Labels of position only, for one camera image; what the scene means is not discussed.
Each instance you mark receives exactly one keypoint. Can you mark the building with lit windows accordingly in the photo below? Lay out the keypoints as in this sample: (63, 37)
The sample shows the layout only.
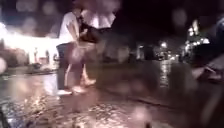
(196, 36)

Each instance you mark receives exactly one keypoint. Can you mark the brightly lit building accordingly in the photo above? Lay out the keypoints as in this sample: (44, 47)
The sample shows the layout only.
(26, 45)

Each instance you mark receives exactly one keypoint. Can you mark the person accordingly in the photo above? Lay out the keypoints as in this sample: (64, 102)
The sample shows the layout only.
(67, 33)
(95, 31)

